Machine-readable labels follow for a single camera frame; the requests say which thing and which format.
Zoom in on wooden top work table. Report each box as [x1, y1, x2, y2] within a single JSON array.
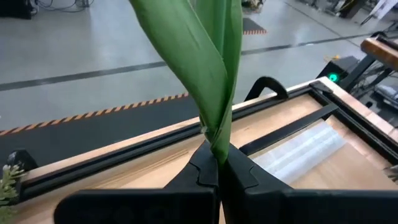
[[359, 34, 398, 72]]

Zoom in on black striped-edge floor mat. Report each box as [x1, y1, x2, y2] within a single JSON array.
[[241, 17, 268, 36], [0, 91, 203, 170]]

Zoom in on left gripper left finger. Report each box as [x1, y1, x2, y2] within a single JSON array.
[[52, 139, 221, 224]]

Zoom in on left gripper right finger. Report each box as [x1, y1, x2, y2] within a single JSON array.
[[220, 142, 398, 224]]

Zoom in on black aluminium table frame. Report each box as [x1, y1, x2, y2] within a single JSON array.
[[17, 79, 398, 203]]

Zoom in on black table clamp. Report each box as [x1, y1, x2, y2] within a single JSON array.
[[6, 149, 40, 177], [244, 76, 290, 102]]

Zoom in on dark purple artificial tulip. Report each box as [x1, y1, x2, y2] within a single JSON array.
[[129, 0, 243, 166]]

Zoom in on black box with green light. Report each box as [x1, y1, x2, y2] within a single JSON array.
[[316, 55, 361, 84]]

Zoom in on potted green leafy plant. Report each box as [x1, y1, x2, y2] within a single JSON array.
[[0, 164, 26, 220]]

